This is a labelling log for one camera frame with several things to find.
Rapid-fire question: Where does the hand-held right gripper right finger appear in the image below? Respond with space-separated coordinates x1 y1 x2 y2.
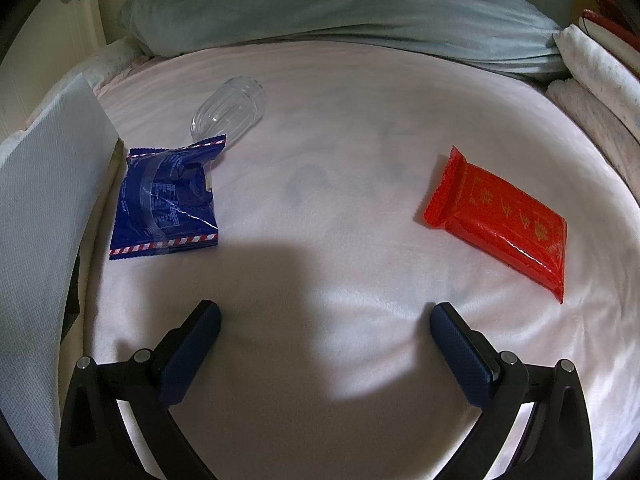
430 302 594 480

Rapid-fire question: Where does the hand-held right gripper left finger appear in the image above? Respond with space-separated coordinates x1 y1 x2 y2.
57 299 222 480

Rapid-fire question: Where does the red snack packet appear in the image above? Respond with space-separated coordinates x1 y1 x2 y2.
413 146 568 304

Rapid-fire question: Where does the white storage box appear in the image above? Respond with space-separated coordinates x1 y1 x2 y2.
0 72 126 480

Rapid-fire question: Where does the blue striped-edge snack packet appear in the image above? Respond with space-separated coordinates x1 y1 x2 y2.
109 135 227 262

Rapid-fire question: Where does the white bed blanket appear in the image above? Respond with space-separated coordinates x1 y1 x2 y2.
57 40 640 480

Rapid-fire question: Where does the clear plastic bottle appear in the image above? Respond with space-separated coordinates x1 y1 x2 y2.
190 76 267 148

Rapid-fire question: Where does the floral bed sheet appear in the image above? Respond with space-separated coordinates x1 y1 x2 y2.
82 40 151 96

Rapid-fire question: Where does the grey-green pillow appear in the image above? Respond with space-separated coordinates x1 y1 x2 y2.
117 0 566 81

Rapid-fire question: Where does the red flat item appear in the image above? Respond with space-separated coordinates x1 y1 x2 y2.
582 0 640 56

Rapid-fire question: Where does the white wooden bed frame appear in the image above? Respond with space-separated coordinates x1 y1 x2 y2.
0 0 108 136

